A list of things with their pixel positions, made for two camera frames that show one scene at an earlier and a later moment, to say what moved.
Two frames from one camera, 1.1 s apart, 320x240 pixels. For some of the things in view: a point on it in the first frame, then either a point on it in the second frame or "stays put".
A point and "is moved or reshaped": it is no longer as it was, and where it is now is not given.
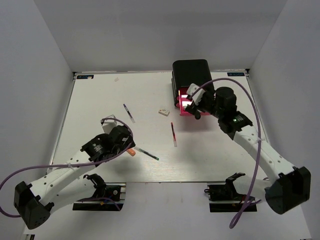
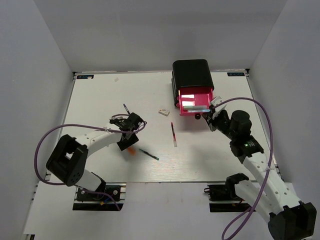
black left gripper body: x=129 y=144 → x=132 y=136
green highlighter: x=185 y=103 is moved or reshaped
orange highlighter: x=131 y=152 stays put
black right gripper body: x=208 y=104 → x=220 y=121
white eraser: x=164 y=112 stays put
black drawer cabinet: x=186 y=72 stays put
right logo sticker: x=241 y=74 stays put
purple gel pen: x=128 y=113 stays put
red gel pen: x=174 y=135 stays put
